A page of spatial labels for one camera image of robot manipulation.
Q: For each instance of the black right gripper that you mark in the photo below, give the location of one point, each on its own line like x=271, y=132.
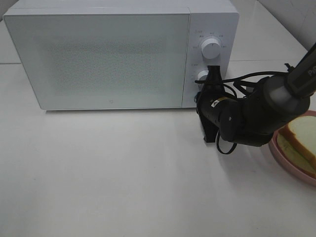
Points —
x=220, y=112

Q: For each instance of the pink round plate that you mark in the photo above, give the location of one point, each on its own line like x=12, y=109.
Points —
x=280, y=158

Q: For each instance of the white bread sandwich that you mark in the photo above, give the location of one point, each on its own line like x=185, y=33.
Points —
x=297, y=142

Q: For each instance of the white microwave door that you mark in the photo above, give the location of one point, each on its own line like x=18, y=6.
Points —
x=80, y=62

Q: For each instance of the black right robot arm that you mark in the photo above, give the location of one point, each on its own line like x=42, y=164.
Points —
x=248, y=110

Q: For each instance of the white lower timer knob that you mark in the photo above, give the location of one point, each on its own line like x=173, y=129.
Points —
x=201, y=77

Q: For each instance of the white upper power knob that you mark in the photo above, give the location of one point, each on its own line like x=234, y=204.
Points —
x=211, y=47

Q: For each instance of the white microwave oven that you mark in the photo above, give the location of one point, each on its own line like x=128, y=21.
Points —
x=207, y=18

